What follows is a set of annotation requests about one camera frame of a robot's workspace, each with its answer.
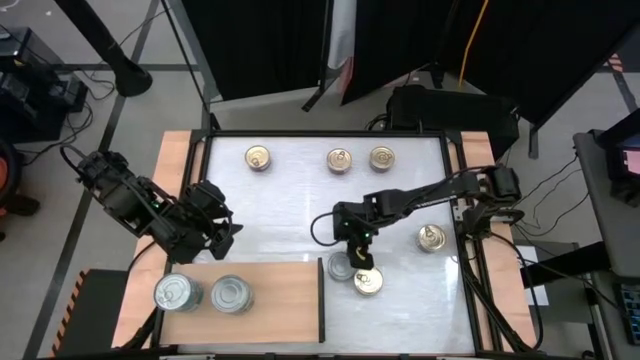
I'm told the yellow cable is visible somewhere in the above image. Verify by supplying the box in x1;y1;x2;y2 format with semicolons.
457;0;490;90

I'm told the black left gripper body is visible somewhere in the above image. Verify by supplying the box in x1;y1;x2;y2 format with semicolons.
183;178;235;262

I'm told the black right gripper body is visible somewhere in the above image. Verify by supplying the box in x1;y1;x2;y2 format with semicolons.
332;201;380;272

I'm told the black curtain stand foot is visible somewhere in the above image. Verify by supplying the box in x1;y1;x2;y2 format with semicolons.
301;64;344;113

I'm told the black stand with round base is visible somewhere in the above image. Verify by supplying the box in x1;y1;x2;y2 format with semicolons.
53;0;154;99

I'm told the black equipment rack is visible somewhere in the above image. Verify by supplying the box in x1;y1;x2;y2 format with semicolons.
0;27;90;144

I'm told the black keyboard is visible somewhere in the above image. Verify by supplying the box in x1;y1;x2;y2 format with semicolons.
617;282;640;346

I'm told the white curtain with pink hem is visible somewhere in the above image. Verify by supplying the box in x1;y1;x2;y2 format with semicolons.
327;0;357;74

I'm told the black monitor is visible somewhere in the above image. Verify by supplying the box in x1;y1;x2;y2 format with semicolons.
597;107;640;209

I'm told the black cable bundle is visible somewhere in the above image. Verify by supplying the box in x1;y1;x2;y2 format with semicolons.
457;234;546;354

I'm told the grey side table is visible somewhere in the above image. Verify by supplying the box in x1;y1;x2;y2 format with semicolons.
572;128;640;281

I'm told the gold salmon can blue label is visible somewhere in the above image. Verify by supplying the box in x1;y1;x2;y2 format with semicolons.
243;144;273;173
415;223;448;254
352;266;385;297
325;147;354;176
368;145;397;174

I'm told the silver tuna can green label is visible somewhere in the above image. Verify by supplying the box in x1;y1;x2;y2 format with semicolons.
327;251;357;282
209;273;255;316

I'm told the black aluminium table frame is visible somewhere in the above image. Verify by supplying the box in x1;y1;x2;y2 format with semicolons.
149;127;506;357

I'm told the black mat with orange stripes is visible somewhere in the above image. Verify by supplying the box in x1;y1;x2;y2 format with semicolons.
49;268;130;359

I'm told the black curtain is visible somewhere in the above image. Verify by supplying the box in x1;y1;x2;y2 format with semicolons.
342;0;640;126
180;0;334;101

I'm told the grey metal post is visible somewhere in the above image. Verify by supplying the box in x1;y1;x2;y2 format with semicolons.
159;0;222;130

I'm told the wooden shelf board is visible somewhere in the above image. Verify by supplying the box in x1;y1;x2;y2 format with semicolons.
159;260;321;346

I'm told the white floor plate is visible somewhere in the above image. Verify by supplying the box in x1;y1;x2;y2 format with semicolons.
514;244;551;307

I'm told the orange and black device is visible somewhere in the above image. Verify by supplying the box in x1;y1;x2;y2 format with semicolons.
0;138;42;242

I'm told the black crossbar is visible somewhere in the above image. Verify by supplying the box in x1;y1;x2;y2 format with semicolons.
519;241;621;289

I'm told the teal can silver pull-tab lid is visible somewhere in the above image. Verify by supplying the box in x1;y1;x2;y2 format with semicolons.
152;272;205;314

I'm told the black equipment case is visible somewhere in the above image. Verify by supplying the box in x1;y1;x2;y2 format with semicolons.
387;84;521;161

